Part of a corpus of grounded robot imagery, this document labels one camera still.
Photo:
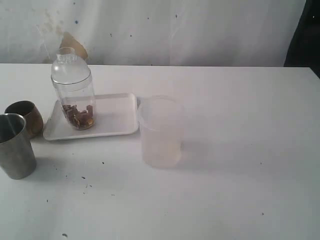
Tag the clear plastic shaker tumbler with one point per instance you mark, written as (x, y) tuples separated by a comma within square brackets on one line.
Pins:
[(81, 98)]

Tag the clear dome lid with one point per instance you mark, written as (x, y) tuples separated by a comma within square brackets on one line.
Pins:
[(70, 72)]

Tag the brown wooden cup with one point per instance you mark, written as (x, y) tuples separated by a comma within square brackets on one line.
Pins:
[(27, 109)]

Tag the stainless steel cup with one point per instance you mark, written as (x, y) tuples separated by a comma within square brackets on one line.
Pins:
[(17, 158)]

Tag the translucent plastic container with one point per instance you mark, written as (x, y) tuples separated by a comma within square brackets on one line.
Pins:
[(161, 125)]

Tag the white rectangular tray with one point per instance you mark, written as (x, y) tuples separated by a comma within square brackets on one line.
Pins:
[(116, 114)]

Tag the gold coins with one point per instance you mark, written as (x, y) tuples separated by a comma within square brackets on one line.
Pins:
[(81, 120)]

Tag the white backdrop sheet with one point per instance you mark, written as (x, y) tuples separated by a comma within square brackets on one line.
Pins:
[(245, 33)]

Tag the dark curtain at right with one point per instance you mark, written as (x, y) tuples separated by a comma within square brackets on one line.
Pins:
[(304, 48)]

